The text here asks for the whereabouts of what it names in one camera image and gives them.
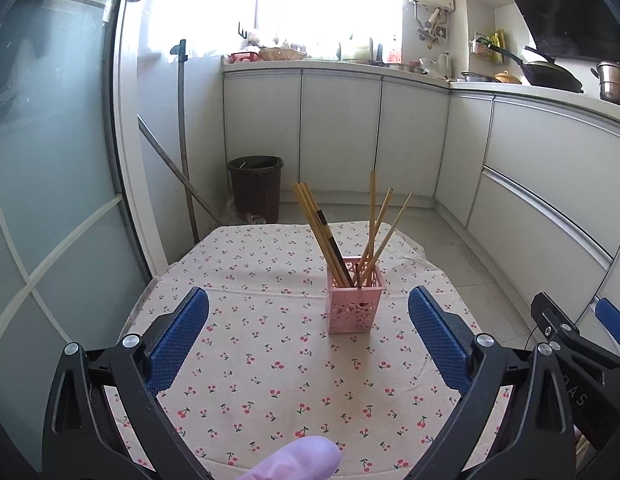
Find steel stock pot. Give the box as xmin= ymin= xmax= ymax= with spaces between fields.
xmin=591 ymin=60 xmax=620 ymax=103

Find steel basin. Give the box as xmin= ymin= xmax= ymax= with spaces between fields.
xmin=380 ymin=61 xmax=428 ymax=75

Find dark brown trash bin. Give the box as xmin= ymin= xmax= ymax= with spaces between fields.
xmin=227 ymin=156 xmax=285 ymax=224

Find cherry print tablecloth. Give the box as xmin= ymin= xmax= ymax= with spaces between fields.
xmin=102 ymin=220 xmax=513 ymax=480

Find wall rack with bottles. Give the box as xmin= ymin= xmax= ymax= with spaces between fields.
xmin=470 ymin=29 xmax=508 ymax=65

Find white kitchen countertop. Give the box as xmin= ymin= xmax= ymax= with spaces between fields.
xmin=221 ymin=55 xmax=620 ymax=126

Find white countertop appliance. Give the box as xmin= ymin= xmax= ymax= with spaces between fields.
xmin=338 ymin=35 xmax=375 ymax=62

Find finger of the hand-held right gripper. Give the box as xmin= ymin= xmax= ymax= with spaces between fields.
xmin=594 ymin=297 xmax=620 ymax=346
xmin=530 ymin=292 xmax=608 ymax=376

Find pink perforated chopstick holder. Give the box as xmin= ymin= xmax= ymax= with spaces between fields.
xmin=326 ymin=256 xmax=388 ymax=335

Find wicker basket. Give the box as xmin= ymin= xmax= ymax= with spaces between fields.
xmin=259 ymin=47 xmax=308 ymax=62

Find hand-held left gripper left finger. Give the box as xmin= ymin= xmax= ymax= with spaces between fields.
xmin=42 ymin=286 xmax=213 ymax=480

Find black wok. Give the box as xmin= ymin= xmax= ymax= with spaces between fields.
xmin=487 ymin=44 xmax=585 ymax=93

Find water heater pipes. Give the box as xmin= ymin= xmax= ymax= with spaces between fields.
xmin=415 ymin=7 xmax=448 ymax=51

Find white kitchen cabinets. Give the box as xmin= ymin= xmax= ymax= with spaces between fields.
xmin=223 ymin=67 xmax=620 ymax=311

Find bright kitchen window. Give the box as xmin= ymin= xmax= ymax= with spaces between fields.
xmin=140 ymin=0 xmax=411 ymax=58

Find slanted mop handle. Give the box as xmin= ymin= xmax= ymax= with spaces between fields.
xmin=137 ymin=115 xmax=225 ymax=226

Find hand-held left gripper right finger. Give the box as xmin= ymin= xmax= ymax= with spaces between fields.
xmin=407 ymin=286 xmax=578 ymax=480

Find black chopstick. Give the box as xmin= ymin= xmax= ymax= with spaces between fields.
xmin=315 ymin=210 xmax=353 ymax=286

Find black range hood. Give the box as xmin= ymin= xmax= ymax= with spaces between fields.
xmin=487 ymin=0 xmax=620 ymax=61

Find bunch of wooden chopsticks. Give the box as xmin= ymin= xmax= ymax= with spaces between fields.
xmin=292 ymin=170 xmax=413 ymax=288

